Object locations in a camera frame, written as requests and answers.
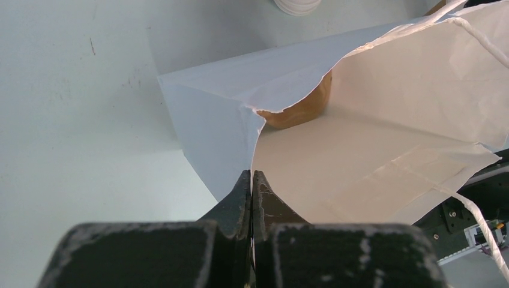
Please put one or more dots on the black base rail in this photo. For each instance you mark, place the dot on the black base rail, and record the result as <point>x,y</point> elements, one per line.
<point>453,229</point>

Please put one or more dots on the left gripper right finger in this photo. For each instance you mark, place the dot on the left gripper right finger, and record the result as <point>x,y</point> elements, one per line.
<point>291,252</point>

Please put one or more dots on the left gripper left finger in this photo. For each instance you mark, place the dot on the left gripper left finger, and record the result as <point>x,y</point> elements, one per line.
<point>213,251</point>

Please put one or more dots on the white paper bag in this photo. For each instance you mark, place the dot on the white paper bag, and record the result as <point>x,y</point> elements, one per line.
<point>415,110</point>

